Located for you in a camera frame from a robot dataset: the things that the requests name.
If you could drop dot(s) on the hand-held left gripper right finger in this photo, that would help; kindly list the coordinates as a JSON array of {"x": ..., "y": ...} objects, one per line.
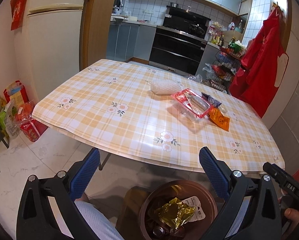
[{"x": 214, "y": 172}]

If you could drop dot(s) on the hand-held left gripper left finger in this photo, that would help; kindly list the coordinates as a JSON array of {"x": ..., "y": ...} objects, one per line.
[{"x": 85, "y": 172}]

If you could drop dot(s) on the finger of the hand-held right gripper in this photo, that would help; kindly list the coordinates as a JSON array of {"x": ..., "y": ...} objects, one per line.
[{"x": 272, "y": 171}]

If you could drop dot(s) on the brown trash bin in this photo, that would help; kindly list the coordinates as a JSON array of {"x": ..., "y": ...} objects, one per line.
[{"x": 207, "y": 197}]

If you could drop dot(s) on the white label wrapper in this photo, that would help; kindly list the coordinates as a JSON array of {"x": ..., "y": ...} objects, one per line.
[{"x": 194, "y": 203}]

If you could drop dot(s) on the orange snack packet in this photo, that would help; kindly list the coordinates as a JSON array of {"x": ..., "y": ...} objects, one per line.
[{"x": 219, "y": 120}]

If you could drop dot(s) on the gold foil wrapper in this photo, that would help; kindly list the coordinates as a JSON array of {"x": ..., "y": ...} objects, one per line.
[{"x": 173, "y": 211}]

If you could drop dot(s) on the small clear plastic piece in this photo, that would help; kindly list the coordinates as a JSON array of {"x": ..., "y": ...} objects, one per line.
[{"x": 223, "y": 108}]

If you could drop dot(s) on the clear plastic tray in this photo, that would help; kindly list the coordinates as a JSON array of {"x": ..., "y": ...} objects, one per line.
[{"x": 198, "y": 105}]

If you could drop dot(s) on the blue candy wrapper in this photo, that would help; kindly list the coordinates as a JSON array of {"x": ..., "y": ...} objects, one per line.
[{"x": 213, "y": 101}]

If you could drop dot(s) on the printed drink can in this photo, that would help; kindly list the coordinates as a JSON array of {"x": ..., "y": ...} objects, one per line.
[{"x": 159, "y": 231}]

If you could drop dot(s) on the red plastic wrapper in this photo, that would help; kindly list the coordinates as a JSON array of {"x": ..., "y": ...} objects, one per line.
[{"x": 179, "y": 97}]

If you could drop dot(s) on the white foam fruit net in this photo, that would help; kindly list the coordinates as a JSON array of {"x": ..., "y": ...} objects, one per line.
[{"x": 164, "y": 87}]

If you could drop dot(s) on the person's right hand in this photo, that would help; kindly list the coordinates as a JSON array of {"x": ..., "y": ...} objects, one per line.
[{"x": 293, "y": 213}]

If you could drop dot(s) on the black folding table leg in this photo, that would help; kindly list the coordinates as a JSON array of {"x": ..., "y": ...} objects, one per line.
[{"x": 104, "y": 162}]

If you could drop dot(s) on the person's white clothing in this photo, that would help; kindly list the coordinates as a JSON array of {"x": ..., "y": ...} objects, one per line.
[{"x": 94, "y": 220}]

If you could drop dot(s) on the red printed packet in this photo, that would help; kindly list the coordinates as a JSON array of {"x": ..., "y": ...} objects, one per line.
[{"x": 34, "y": 131}]

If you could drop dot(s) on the yellow plaid tablecloth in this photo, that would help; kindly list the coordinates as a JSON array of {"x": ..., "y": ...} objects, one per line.
[{"x": 129, "y": 120}]

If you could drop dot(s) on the bag of oranges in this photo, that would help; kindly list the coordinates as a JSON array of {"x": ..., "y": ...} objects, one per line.
[{"x": 25, "y": 113}]

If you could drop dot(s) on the green snack bag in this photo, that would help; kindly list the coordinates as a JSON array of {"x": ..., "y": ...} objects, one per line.
[{"x": 5, "y": 120}]

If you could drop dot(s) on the red apron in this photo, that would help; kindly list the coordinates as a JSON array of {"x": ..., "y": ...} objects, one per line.
[{"x": 259, "y": 75}]

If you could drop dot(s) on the clear plastic bags pile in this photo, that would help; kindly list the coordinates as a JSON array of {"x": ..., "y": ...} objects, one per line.
[{"x": 209, "y": 73}]

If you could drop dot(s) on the black built-in oven stove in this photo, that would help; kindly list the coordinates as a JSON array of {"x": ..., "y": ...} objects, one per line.
[{"x": 177, "y": 52}]

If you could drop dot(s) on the cream refrigerator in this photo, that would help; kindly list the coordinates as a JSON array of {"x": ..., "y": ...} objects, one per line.
[{"x": 54, "y": 42}]

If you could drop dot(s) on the row of condiment bottles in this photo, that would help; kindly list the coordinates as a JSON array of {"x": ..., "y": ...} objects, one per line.
[{"x": 215, "y": 38}]

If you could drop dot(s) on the grey lower cabinets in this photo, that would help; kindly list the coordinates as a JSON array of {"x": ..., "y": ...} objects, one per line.
[{"x": 129, "y": 42}]

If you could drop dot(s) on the black wok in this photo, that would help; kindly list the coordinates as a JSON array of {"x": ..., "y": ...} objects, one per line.
[{"x": 195, "y": 28}]

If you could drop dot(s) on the black range hood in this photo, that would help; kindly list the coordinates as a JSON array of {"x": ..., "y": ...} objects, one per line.
[{"x": 184, "y": 17}]

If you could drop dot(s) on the wood framed window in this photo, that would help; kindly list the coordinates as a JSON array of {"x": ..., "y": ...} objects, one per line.
[{"x": 247, "y": 12}]

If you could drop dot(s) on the white bowl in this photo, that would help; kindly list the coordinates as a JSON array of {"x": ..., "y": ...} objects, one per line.
[{"x": 132, "y": 18}]

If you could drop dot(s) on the small metal pot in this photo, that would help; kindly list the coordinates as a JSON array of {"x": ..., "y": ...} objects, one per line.
[{"x": 174, "y": 4}]

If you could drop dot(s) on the chrome kitchen faucet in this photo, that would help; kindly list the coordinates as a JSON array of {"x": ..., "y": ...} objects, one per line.
[{"x": 119, "y": 1}]

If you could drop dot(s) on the red paper decoration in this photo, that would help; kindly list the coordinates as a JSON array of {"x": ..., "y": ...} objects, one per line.
[{"x": 19, "y": 10}]

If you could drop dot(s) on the wooden door frame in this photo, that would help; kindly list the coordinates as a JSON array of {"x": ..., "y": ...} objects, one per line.
[{"x": 97, "y": 25}]

